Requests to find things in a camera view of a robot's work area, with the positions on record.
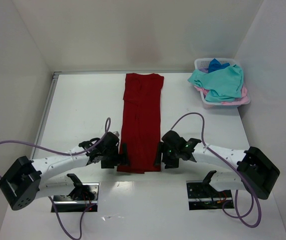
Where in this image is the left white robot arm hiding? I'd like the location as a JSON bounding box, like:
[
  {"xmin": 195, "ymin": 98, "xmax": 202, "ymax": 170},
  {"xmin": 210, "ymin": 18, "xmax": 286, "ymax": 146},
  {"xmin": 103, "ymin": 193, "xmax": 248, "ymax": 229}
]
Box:
[{"xmin": 0, "ymin": 132, "xmax": 130, "ymax": 211}]

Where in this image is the lilac t shirt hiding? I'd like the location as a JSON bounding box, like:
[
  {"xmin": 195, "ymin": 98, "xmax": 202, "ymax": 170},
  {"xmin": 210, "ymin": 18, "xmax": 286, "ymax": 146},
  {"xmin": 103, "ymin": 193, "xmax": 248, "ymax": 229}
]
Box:
[{"xmin": 198, "ymin": 67, "xmax": 208, "ymax": 74}]

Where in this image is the teal t shirt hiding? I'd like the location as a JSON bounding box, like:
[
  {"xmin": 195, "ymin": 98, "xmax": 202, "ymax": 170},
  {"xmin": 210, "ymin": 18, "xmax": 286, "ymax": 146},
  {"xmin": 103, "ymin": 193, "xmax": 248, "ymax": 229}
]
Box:
[{"xmin": 188, "ymin": 64, "xmax": 243, "ymax": 103}]

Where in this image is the pink t shirt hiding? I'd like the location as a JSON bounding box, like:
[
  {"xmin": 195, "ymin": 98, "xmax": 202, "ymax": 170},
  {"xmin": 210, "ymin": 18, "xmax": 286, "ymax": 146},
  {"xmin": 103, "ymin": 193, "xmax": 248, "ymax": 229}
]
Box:
[{"xmin": 194, "ymin": 86, "xmax": 250, "ymax": 108}]

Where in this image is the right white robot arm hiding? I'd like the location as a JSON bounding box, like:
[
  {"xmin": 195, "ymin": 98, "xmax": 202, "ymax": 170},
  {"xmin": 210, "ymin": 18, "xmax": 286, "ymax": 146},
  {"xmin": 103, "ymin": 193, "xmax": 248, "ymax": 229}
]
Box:
[{"xmin": 154, "ymin": 130, "xmax": 280, "ymax": 200}]

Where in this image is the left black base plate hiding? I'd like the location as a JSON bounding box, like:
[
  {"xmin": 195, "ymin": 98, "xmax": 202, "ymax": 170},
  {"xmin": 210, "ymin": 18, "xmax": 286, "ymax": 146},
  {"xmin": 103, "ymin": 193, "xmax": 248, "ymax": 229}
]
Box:
[{"xmin": 53, "ymin": 182, "xmax": 100, "ymax": 213}]

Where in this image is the white plastic laundry basket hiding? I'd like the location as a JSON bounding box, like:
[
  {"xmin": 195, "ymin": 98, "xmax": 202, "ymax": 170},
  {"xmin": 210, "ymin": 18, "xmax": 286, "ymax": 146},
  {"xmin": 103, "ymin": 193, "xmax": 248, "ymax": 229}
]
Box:
[{"xmin": 194, "ymin": 57, "xmax": 240, "ymax": 109}]

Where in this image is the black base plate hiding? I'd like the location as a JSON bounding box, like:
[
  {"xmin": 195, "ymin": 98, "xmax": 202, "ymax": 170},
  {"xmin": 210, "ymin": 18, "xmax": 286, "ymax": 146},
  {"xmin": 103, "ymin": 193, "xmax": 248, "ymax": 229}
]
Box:
[
  {"xmin": 186, "ymin": 181, "xmax": 234, "ymax": 211},
  {"xmin": 53, "ymin": 182, "xmax": 100, "ymax": 213}
]

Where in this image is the blue t shirt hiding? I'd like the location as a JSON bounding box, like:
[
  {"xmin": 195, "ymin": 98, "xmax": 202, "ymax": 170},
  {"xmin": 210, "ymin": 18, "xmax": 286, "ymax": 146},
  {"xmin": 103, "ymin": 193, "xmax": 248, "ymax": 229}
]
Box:
[{"xmin": 208, "ymin": 58, "xmax": 230, "ymax": 73}]

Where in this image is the red t shirt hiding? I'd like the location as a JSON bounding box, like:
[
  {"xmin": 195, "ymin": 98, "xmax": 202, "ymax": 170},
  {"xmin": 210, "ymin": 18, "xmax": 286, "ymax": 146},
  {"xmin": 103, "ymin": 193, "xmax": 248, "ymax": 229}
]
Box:
[{"xmin": 117, "ymin": 73, "xmax": 164, "ymax": 174}]

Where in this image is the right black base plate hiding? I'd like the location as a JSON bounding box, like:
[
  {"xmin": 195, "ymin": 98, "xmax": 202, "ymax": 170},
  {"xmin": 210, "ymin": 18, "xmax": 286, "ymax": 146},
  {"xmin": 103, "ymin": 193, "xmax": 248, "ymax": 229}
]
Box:
[{"xmin": 186, "ymin": 181, "xmax": 234, "ymax": 211}]

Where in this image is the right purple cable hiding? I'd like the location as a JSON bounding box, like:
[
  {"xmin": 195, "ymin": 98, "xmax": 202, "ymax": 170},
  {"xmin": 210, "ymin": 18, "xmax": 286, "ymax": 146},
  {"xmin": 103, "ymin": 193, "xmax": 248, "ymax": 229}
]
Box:
[{"xmin": 170, "ymin": 112, "xmax": 262, "ymax": 228}]

